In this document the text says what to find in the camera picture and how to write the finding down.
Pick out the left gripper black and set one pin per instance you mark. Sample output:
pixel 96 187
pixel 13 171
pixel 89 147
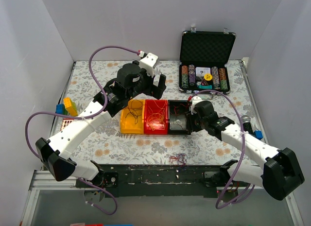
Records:
pixel 150 84

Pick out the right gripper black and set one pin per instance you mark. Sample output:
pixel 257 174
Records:
pixel 192 118

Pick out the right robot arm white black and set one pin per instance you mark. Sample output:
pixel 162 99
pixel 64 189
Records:
pixel 277 171

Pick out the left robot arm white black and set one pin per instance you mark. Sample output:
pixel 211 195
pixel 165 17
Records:
pixel 55 152

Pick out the red plastic bin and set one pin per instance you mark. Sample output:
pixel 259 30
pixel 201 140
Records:
pixel 156 117

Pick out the black plastic bin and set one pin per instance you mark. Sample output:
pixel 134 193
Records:
pixel 178 124

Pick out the black handheld microphone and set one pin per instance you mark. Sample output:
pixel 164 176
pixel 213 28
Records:
pixel 246 122

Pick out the yellow plastic bin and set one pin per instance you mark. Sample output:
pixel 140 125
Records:
pixel 132 117

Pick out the black poker chip case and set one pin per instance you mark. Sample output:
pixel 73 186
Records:
pixel 203 59

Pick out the small blue block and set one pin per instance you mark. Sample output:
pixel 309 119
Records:
pixel 258 134

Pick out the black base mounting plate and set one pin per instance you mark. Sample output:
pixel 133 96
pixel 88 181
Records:
pixel 162 180

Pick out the stacked colourful toy bricks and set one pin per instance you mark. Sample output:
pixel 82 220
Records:
pixel 68 107

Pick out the red white toy brick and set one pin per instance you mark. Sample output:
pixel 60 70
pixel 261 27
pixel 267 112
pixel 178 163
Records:
pixel 65 123

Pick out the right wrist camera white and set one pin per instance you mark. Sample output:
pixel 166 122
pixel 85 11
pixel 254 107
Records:
pixel 193 101

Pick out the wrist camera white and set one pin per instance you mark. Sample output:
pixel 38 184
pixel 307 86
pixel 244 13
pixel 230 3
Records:
pixel 149 63
pixel 193 101

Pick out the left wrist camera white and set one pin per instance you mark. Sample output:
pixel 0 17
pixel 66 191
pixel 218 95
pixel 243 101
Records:
pixel 149 63

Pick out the aluminium frame rail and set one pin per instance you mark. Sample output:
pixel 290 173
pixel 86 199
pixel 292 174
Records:
pixel 43 180

